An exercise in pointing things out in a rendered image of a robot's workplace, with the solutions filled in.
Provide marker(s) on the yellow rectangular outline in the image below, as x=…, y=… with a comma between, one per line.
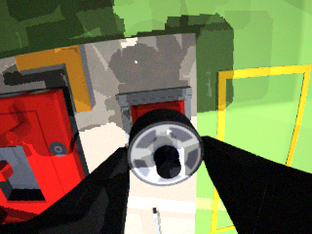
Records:
x=242, y=73

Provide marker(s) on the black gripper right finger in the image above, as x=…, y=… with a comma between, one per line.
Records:
x=260, y=195

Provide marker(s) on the black wheel with grey hub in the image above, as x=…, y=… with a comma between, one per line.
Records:
x=152, y=130

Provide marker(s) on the red rectangular plate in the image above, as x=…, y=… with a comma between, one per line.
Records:
x=41, y=153

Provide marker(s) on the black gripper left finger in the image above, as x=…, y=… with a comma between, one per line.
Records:
x=97, y=205

